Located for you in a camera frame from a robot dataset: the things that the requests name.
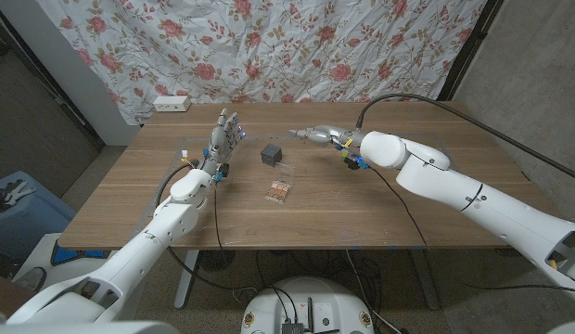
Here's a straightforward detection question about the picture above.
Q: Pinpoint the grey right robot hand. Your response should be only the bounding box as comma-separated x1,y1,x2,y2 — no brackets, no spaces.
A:
287,124,363,149

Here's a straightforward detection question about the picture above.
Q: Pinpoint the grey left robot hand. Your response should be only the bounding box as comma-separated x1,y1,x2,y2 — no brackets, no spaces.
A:
201,108,247,173

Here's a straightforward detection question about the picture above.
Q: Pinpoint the clear eyeshadow palette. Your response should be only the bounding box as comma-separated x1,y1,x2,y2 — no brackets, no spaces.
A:
263,161,296,205

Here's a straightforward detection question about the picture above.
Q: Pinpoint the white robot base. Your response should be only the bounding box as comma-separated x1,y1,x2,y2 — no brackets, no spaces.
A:
240,276,376,334

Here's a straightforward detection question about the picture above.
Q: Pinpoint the dark grey block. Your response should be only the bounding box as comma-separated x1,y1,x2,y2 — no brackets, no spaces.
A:
261,143,284,168

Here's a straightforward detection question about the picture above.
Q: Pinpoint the white power strip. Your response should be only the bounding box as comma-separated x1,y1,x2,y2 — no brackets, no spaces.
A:
152,95,192,113

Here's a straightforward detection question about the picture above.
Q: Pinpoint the floral backdrop cloth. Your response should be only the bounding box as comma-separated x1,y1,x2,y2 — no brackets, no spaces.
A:
36,0,488,126

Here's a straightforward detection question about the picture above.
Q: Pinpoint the white table leg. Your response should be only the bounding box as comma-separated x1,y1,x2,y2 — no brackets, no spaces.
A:
173,249,200,311
410,249,441,311

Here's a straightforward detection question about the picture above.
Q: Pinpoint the black backdrop stand pole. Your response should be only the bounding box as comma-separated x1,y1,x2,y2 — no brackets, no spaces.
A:
436,0,505,102

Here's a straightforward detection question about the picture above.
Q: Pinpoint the white and blue device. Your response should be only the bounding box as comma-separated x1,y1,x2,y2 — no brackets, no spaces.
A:
11,231,115,294

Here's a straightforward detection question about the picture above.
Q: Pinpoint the blue plastic bin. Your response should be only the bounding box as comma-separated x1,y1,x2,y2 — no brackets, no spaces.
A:
0,170,78,261

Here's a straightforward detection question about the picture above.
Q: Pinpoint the white clamp tool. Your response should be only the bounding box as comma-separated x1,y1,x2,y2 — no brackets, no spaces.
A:
0,179,37,211

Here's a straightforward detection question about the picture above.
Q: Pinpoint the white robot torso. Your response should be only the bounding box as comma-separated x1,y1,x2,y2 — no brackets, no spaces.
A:
0,308,180,334

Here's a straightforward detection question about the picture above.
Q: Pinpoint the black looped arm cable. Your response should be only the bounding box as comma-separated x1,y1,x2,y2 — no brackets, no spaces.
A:
155,161,196,208

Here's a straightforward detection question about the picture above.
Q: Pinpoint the thin black hanging cable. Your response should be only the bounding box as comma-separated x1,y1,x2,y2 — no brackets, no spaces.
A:
212,183,260,298

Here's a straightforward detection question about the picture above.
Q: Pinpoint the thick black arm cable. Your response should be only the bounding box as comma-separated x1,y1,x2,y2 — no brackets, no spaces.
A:
355,93,575,184

